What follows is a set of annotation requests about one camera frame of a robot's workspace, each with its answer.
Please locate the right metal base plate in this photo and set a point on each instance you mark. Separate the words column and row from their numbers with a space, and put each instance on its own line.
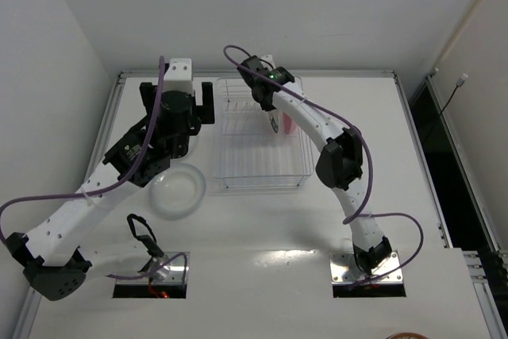
column 344, row 270

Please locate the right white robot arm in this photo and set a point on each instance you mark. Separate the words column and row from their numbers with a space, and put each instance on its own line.
column 344, row 164

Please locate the clear wire dish rack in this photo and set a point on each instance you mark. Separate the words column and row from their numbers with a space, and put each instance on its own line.
column 248, row 155

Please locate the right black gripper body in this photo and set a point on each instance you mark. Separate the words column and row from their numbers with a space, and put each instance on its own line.
column 263, row 99

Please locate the metal base plate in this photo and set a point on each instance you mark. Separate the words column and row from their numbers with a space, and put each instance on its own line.
column 344, row 270
column 171, row 268

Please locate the pink plate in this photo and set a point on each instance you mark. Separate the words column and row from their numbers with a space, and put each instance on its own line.
column 289, row 126

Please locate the green rimmed white plate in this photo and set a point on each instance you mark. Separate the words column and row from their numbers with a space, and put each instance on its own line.
column 274, row 120

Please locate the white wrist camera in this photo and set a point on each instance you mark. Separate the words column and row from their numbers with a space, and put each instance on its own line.
column 179, row 76

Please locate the brown bowl at edge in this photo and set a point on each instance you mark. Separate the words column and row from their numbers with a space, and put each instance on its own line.
column 407, row 335

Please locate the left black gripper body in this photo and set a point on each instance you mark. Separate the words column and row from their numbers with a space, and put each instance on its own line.
column 207, row 102

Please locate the near clear glass plate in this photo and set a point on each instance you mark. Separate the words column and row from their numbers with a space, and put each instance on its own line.
column 177, row 192

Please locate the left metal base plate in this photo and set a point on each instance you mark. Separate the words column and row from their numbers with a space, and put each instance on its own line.
column 171, row 268

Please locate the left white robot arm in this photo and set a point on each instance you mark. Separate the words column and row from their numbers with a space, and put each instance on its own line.
column 53, row 260

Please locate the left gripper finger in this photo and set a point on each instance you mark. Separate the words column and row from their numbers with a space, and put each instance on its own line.
column 148, row 96
column 206, row 109

